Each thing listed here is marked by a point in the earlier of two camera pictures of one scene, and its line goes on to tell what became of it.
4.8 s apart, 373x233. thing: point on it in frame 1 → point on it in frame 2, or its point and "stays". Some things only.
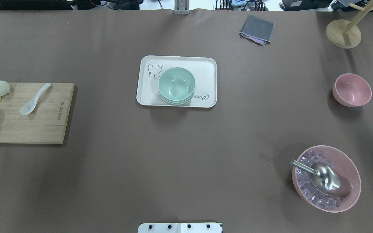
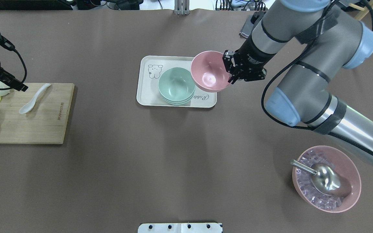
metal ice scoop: x=327 y=179 stays
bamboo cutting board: x=46 y=123 stays
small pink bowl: x=352 y=90 → x=209 y=72
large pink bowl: x=327 y=178 stays
